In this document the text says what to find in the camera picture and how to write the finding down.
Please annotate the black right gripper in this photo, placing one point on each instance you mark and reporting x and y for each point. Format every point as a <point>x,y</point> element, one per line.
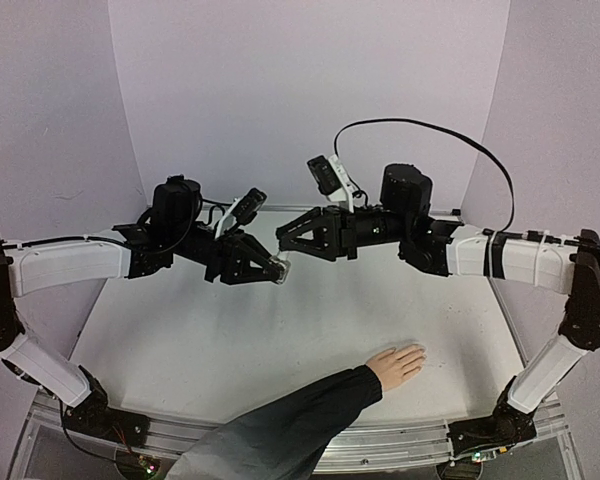
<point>337,232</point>

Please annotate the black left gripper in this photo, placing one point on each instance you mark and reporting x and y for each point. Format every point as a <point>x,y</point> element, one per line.
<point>227,260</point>

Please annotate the glitter nail polish bottle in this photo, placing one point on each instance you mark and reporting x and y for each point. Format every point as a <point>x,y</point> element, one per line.
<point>280,266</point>

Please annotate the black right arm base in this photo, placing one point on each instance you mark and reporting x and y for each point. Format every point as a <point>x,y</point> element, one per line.
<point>505,427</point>

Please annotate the dark sleeved forearm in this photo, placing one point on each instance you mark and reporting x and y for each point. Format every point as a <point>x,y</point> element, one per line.
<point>286,438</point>

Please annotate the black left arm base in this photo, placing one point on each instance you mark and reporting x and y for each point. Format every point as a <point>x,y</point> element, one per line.
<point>94,417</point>

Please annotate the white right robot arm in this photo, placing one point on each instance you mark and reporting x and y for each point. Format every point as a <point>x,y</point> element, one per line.
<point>566,266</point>

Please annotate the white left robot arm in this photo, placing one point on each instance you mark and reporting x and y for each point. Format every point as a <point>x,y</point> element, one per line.
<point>46,285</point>

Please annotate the mannequin hand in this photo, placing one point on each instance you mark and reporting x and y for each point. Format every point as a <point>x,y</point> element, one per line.
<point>395,366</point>

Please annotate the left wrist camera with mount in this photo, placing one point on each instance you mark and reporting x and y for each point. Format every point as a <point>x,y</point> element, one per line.
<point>240,213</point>

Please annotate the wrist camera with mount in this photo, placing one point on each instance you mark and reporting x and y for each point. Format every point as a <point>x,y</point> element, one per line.
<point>333,181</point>
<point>240,213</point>

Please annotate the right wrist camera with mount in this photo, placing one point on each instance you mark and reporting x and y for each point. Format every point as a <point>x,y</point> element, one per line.
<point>333,181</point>

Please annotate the aluminium table frame rail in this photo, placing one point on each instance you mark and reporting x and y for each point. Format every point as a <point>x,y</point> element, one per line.
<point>401,450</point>

